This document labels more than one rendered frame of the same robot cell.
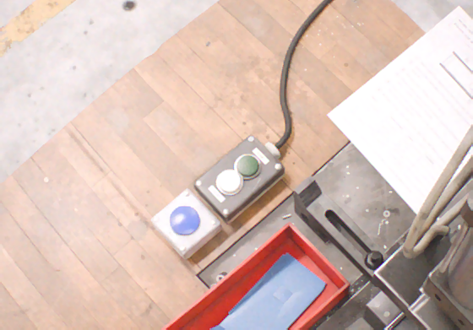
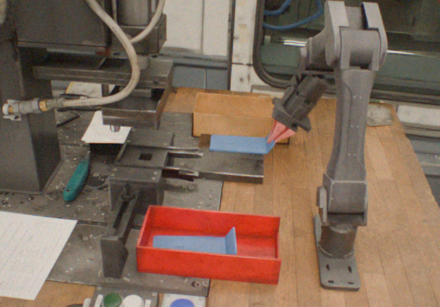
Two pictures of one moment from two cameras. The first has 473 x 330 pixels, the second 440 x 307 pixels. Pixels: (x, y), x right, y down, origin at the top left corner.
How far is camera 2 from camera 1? 1.13 m
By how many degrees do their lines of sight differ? 77
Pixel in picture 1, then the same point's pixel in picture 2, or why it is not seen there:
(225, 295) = (205, 273)
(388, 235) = (98, 231)
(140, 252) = not seen: outside the picture
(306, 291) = (166, 241)
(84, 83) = not seen: outside the picture
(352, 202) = (91, 256)
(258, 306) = not seen: hidden behind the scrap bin
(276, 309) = (190, 246)
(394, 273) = (148, 106)
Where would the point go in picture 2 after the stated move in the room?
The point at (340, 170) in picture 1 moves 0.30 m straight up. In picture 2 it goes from (72, 273) to (50, 124)
